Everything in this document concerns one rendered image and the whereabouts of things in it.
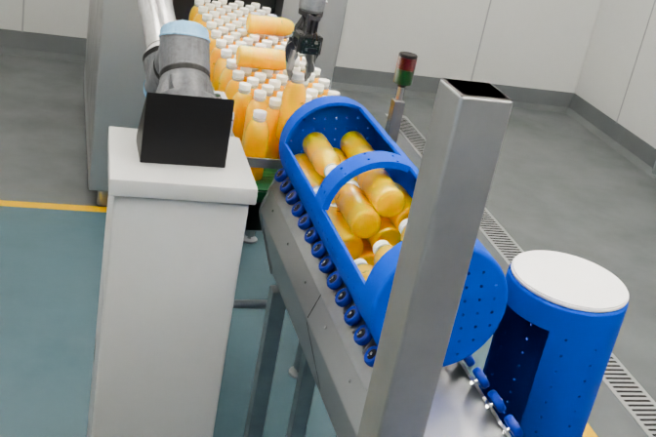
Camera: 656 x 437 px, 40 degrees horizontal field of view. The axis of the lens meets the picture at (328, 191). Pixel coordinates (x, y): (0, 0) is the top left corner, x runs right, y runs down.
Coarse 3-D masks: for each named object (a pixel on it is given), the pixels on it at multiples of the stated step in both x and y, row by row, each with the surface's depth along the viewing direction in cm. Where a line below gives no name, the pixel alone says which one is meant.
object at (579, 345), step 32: (512, 288) 208; (512, 320) 230; (544, 320) 202; (576, 320) 199; (608, 320) 201; (512, 352) 235; (544, 352) 204; (576, 352) 203; (608, 352) 208; (512, 384) 239; (544, 384) 207; (576, 384) 207; (544, 416) 210; (576, 416) 212
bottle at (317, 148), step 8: (312, 136) 240; (320, 136) 240; (304, 144) 241; (312, 144) 236; (320, 144) 235; (328, 144) 235; (312, 152) 234; (320, 152) 231; (328, 152) 230; (336, 152) 233; (312, 160) 232; (320, 160) 229; (328, 160) 228; (336, 160) 229; (320, 168) 229
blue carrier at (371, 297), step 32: (288, 128) 241; (320, 128) 247; (352, 128) 250; (288, 160) 236; (352, 160) 207; (384, 160) 205; (320, 192) 208; (320, 224) 206; (384, 256) 173; (480, 256) 171; (352, 288) 182; (384, 288) 169; (480, 288) 175; (480, 320) 178; (448, 352) 179
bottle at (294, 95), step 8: (296, 80) 265; (288, 88) 265; (296, 88) 265; (304, 88) 266; (288, 96) 265; (296, 96) 265; (304, 96) 266; (280, 104) 269; (288, 104) 266; (296, 104) 266; (280, 112) 269; (288, 112) 267; (280, 120) 269; (280, 128) 270
